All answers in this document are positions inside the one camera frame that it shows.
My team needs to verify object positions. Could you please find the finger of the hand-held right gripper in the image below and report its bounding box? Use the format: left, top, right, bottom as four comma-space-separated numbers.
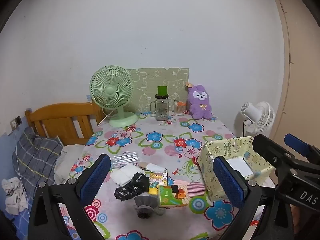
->
252, 134, 298, 173
284, 133, 320, 166

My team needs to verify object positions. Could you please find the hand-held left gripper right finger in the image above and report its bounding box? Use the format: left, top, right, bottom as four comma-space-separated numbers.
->
212, 156, 295, 240

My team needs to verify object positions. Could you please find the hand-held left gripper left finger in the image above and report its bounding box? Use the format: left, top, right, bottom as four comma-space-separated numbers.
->
27, 154, 112, 240

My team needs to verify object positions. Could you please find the white cloth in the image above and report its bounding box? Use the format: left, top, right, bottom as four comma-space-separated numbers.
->
110, 164, 145, 187
1, 177, 28, 215

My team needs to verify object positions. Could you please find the yellow printed storage box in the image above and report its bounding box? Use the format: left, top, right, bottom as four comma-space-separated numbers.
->
198, 136, 275, 202

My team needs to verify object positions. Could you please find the clear straw packet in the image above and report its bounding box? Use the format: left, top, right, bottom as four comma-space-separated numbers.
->
111, 151, 139, 168

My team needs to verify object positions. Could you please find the black plastic bag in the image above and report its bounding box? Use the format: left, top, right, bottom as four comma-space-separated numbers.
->
114, 172, 150, 202

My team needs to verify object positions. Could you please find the pink card packet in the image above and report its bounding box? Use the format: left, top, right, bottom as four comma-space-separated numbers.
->
172, 179, 190, 193

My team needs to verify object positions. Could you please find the beige roll of white bags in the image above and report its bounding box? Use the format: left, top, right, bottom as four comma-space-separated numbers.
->
138, 162, 168, 173

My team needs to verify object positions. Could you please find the grey pleated fabric bundle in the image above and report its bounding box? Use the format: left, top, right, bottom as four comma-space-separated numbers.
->
134, 192, 159, 219

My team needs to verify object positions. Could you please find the cartoon bear tissue packet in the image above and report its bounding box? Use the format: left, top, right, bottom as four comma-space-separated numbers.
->
149, 172, 168, 196

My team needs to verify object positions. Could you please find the green tissue packet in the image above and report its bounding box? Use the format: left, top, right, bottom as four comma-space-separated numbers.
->
157, 185, 189, 208

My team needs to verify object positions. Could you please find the white paper sheet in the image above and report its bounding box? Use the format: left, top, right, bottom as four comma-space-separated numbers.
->
226, 157, 254, 178

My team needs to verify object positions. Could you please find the white standing fan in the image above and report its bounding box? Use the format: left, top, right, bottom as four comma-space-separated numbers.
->
234, 101, 275, 137

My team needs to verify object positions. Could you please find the white crumpled bedding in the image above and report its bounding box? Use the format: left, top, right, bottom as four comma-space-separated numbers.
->
54, 144, 87, 184

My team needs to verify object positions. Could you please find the grey plaid pillow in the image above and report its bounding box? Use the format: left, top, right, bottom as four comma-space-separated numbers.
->
12, 126, 63, 198

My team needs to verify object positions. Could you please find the wooden chair back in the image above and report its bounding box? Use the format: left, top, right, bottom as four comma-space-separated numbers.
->
24, 102, 105, 147

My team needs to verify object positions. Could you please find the beige door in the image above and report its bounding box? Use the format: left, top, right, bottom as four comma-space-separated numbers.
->
272, 0, 320, 150

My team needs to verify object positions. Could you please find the purple plush bunny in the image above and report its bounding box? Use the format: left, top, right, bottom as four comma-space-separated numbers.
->
185, 84, 213, 120

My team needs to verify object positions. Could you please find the white crumpled cloth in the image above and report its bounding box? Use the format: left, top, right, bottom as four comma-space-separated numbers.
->
1, 177, 28, 215

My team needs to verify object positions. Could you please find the blue bedsheet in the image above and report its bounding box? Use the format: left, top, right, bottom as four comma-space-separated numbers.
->
0, 200, 33, 240

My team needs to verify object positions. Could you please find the small jar with orange lid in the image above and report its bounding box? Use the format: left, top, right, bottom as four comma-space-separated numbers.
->
174, 101, 187, 116

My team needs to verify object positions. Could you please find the green desk fan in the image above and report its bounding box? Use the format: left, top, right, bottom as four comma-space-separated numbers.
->
89, 66, 139, 128

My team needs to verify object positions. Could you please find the green printed board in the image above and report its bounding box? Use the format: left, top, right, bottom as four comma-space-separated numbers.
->
126, 67, 190, 114

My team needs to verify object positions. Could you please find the white fan cable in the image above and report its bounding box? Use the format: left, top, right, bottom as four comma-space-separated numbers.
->
97, 109, 113, 127

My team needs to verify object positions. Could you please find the thin white charging cable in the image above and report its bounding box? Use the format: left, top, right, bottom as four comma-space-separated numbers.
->
14, 127, 28, 198

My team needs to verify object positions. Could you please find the glass jar with handle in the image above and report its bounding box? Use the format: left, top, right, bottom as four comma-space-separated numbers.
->
150, 94, 174, 122

